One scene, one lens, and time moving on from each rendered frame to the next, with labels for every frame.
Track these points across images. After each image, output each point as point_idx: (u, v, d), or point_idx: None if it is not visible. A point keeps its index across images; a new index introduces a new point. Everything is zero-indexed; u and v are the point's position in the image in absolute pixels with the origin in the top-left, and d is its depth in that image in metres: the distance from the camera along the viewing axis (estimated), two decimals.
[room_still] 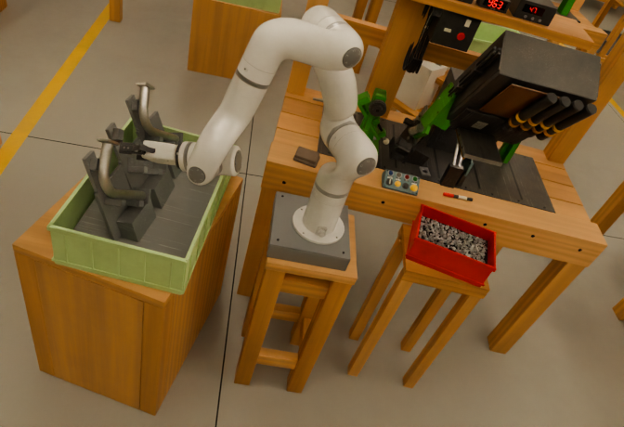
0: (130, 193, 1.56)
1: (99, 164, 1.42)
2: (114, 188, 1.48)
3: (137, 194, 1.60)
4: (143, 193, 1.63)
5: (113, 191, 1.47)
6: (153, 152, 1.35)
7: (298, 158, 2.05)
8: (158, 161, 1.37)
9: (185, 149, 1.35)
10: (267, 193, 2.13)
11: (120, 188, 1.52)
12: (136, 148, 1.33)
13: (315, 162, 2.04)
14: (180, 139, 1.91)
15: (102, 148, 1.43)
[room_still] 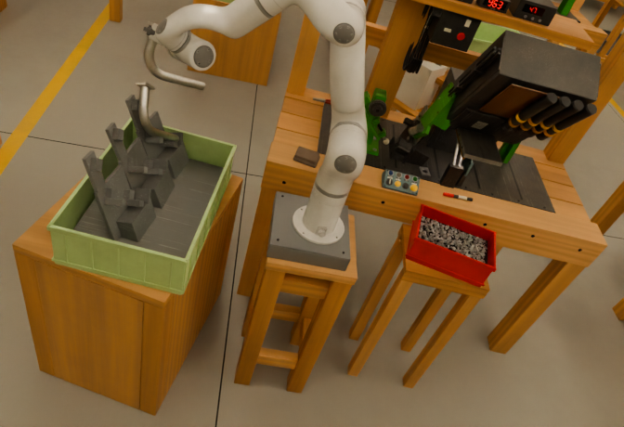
0: (181, 80, 1.72)
1: (145, 45, 1.60)
2: (160, 71, 1.66)
3: (192, 84, 1.75)
4: (201, 84, 1.77)
5: (157, 72, 1.65)
6: (153, 34, 1.51)
7: (298, 158, 2.05)
8: None
9: None
10: (267, 193, 2.13)
11: (169, 72, 1.69)
12: (145, 31, 1.53)
13: (315, 162, 2.04)
14: (180, 139, 1.91)
15: None
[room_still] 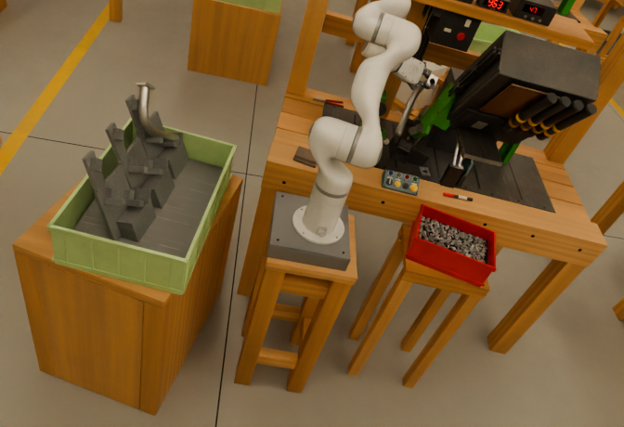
0: (403, 113, 2.21)
1: None
2: (410, 97, 2.22)
3: (399, 122, 2.21)
4: (397, 129, 2.20)
5: (410, 95, 2.23)
6: None
7: (298, 158, 2.05)
8: None
9: None
10: (267, 193, 2.13)
11: (409, 106, 2.21)
12: (424, 66, 2.12)
13: (315, 162, 2.04)
14: (180, 139, 1.91)
15: (432, 81, 2.13)
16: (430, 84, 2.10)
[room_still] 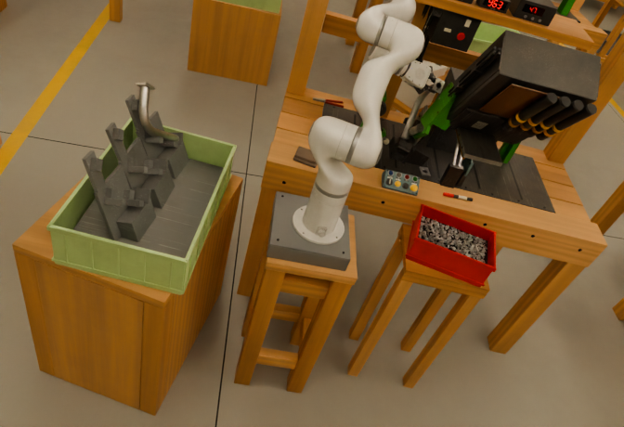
0: (409, 117, 2.22)
1: None
2: (417, 100, 2.23)
3: (406, 126, 2.22)
4: (404, 133, 2.21)
5: (416, 98, 2.24)
6: None
7: (298, 158, 2.05)
8: None
9: None
10: (267, 193, 2.13)
11: (416, 109, 2.22)
12: (431, 70, 2.13)
13: (315, 162, 2.04)
14: (180, 139, 1.91)
15: (438, 84, 2.14)
16: (436, 87, 2.11)
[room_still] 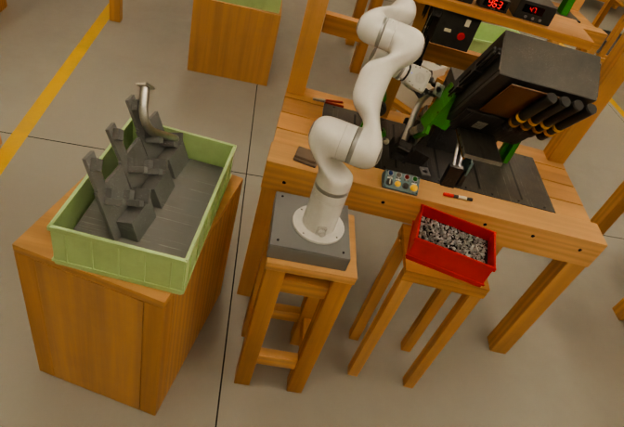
0: (409, 121, 2.23)
1: None
2: (417, 104, 2.24)
3: (405, 130, 2.23)
4: (403, 136, 2.22)
5: (416, 102, 2.25)
6: None
7: (298, 158, 2.05)
8: None
9: None
10: (267, 193, 2.13)
11: (415, 113, 2.24)
12: (431, 74, 2.14)
13: (315, 162, 2.04)
14: (180, 139, 1.91)
15: (438, 89, 2.15)
16: (436, 92, 2.12)
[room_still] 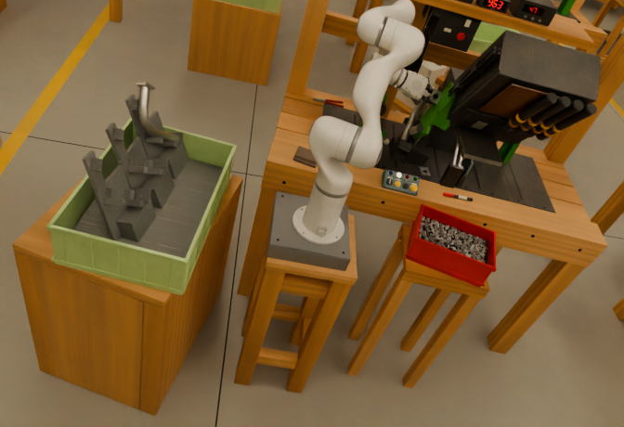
0: (406, 127, 2.23)
1: None
2: (414, 111, 2.24)
3: (402, 136, 2.22)
4: None
5: (413, 109, 2.25)
6: None
7: (298, 158, 2.05)
8: None
9: None
10: (267, 193, 2.13)
11: (412, 120, 2.23)
12: (428, 81, 2.14)
13: (315, 162, 2.04)
14: (180, 139, 1.91)
15: (435, 96, 2.15)
16: (434, 98, 2.12)
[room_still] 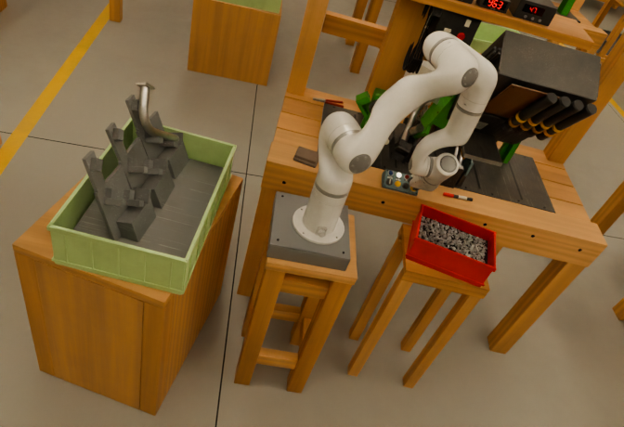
0: (406, 127, 2.23)
1: None
2: (414, 111, 2.24)
3: (402, 136, 2.22)
4: None
5: (413, 109, 2.25)
6: None
7: (298, 158, 2.05)
8: None
9: None
10: (267, 193, 2.13)
11: (412, 120, 2.23)
12: None
13: (315, 162, 2.04)
14: (180, 139, 1.91)
15: None
16: (434, 98, 2.12)
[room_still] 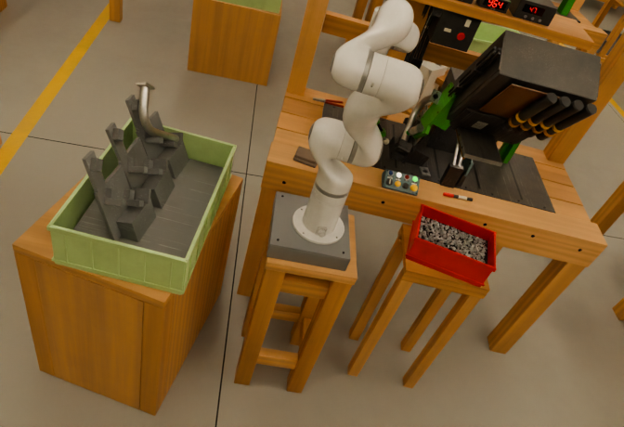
0: (406, 127, 2.23)
1: None
2: (414, 111, 2.24)
3: (402, 136, 2.22)
4: None
5: (413, 109, 2.25)
6: None
7: (298, 158, 2.05)
8: None
9: None
10: (267, 193, 2.13)
11: (412, 120, 2.23)
12: None
13: (315, 162, 2.04)
14: (180, 139, 1.91)
15: (435, 96, 2.15)
16: (434, 98, 2.12)
